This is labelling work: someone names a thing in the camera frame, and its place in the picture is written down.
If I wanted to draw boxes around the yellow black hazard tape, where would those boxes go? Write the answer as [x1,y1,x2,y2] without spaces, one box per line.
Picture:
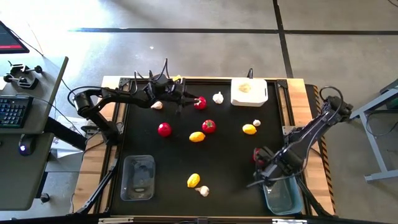
[312,84,337,216]

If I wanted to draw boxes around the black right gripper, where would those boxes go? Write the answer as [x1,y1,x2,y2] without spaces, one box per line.
[246,146,286,190]

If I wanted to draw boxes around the black computer keyboard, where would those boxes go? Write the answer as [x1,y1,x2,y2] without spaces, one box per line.
[0,95,34,129]

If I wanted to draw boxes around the black aluminium table frame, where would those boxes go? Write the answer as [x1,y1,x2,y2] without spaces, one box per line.
[93,76,312,218]

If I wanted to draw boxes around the blue plastic bin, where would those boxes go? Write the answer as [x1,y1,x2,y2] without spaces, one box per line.
[262,177,305,216]

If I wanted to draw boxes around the grey metal stand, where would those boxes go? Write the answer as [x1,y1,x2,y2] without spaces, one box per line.
[348,79,398,184]

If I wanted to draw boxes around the black desk clamp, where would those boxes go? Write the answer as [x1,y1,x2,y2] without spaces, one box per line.
[7,60,44,77]
[2,73,40,90]

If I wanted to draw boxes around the white paper sheets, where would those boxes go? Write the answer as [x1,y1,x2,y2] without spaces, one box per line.
[49,115,93,159]

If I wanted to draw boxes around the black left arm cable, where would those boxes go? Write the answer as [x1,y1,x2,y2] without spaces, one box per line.
[67,57,170,108]

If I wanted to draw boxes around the black desk foot bar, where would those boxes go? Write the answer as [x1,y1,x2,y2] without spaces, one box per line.
[45,116,88,152]

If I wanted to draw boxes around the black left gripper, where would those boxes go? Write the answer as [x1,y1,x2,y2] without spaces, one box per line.
[144,74,200,116]

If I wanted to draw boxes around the black computer mouse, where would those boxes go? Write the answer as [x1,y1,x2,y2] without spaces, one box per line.
[17,133,35,157]

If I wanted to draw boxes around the black frame beam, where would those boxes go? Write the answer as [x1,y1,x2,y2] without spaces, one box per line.
[0,213,398,224]

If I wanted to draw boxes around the clear grey plastic bin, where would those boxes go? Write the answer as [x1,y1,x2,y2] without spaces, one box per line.
[119,154,156,202]

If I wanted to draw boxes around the yellow toy lemon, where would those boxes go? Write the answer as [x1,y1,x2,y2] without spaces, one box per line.
[242,123,258,136]
[187,173,201,189]
[188,131,206,143]

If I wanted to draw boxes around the grey office desk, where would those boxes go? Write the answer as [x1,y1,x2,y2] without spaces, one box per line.
[0,55,70,212]

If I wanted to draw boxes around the white plastic bin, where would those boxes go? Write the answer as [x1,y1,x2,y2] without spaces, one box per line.
[230,77,269,108]

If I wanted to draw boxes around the black frame strut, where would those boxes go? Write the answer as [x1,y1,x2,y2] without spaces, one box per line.
[295,175,333,217]
[74,157,121,216]

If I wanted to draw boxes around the black table mat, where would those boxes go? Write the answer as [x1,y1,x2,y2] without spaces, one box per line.
[110,81,301,216]

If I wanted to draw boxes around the black floor cable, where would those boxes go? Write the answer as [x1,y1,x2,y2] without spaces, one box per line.
[365,108,398,138]

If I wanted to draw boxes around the black computer monitor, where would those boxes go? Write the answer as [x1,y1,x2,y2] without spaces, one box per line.
[0,20,30,55]

